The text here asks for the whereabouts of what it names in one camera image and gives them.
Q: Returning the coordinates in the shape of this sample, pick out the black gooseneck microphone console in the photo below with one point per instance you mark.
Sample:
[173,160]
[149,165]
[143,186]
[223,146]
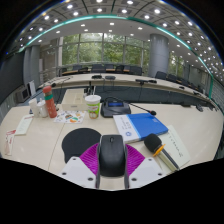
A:
[115,108]

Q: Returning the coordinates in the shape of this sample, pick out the red bottle with green band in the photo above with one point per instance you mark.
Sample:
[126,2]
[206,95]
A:
[50,103]

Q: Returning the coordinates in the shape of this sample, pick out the colourful sticker sheet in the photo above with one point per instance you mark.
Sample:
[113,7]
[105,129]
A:
[70,117]

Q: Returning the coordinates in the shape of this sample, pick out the white cardboard box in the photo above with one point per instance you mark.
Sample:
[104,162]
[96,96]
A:
[73,100]

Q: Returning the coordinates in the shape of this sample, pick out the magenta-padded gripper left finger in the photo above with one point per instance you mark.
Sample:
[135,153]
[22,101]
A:
[88,160]

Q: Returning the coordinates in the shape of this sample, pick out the black mouse pad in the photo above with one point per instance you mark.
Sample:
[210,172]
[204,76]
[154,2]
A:
[76,141]

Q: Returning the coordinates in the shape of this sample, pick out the pale green booklet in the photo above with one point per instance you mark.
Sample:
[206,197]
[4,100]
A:
[178,148]

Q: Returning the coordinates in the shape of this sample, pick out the white leaning panel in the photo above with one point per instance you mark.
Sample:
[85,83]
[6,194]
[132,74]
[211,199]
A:
[32,88]

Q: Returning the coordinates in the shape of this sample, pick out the black computer mouse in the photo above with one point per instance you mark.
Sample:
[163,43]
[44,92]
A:
[112,156]

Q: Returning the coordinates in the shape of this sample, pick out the white lidded cup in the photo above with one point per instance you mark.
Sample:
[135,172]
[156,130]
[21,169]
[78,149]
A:
[42,109]

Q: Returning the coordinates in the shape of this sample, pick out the blue and white book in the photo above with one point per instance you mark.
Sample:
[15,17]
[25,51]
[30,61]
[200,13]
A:
[146,125]

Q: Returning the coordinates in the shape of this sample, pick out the group of round ceiling lights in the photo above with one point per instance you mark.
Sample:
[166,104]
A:
[110,24]

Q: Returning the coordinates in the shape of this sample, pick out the plain white paper cup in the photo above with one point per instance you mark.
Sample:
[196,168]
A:
[33,108]

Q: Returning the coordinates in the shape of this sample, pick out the red and white leaflet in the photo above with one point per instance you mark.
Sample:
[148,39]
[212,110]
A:
[9,143]

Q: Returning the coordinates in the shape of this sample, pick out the group of dark office chairs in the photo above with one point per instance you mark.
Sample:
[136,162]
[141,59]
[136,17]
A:
[135,70]

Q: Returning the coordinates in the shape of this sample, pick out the printed paper cup with straw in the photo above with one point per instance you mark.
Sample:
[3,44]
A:
[93,108]

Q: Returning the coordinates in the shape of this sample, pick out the long curved conference desk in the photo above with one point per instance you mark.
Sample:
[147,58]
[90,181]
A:
[126,80]

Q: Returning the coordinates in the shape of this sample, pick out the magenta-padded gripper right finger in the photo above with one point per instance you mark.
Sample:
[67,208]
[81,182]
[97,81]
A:
[135,160]

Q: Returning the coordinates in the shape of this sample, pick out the white boxy floor appliance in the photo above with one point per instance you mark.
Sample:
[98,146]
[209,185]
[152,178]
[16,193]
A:
[22,94]

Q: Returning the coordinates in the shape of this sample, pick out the white leaflet with red heading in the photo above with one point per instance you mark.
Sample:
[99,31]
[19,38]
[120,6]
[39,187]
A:
[24,125]

